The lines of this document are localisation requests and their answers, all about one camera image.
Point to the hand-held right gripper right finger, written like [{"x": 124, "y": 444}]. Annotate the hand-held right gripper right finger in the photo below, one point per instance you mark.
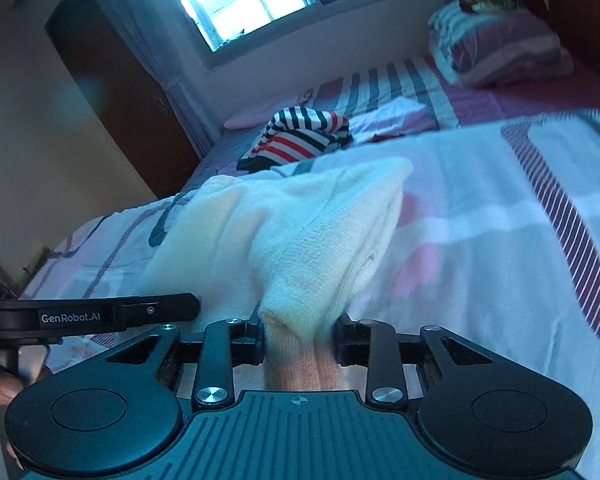
[{"x": 345, "y": 346}]

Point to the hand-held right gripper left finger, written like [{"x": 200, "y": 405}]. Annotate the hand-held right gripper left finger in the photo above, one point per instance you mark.
[{"x": 252, "y": 345}]

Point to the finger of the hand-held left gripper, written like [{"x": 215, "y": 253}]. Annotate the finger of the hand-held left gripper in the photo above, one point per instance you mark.
[{"x": 170, "y": 307}]

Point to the cream knit sweater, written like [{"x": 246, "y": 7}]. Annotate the cream knit sweater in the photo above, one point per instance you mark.
[{"x": 300, "y": 240}]

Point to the person's left hand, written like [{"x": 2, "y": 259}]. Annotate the person's left hand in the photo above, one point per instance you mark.
[{"x": 0, "y": 385}]

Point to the printed patchwork quilt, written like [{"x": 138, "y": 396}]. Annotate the printed patchwork quilt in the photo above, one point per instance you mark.
[{"x": 480, "y": 220}]

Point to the pink pillow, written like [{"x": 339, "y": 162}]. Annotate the pink pillow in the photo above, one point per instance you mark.
[{"x": 247, "y": 117}]

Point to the black white red striped garment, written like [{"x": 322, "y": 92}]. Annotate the black white red striped garment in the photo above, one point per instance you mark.
[{"x": 300, "y": 135}]

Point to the dark wooden door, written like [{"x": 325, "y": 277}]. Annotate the dark wooden door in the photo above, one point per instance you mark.
[{"x": 110, "y": 85}]

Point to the striped bed sheet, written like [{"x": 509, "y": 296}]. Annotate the striped bed sheet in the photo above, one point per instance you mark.
[{"x": 405, "y": 82}]

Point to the sheer grey curtain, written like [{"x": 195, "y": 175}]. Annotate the sheer grey curtain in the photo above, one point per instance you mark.
[{"x": 145, "y": 35}]

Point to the striped pillow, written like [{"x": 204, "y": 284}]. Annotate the striped pillow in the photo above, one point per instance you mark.
[{"x": 500, "y": 50}]

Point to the gold patterned cushion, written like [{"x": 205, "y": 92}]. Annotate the gold patterned cushion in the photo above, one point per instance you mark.
[{"x": 485, "y": 0}]

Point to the red wooden headboard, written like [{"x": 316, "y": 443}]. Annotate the red wooden headboard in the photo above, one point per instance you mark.
[{"x": 585, "y": 15}]

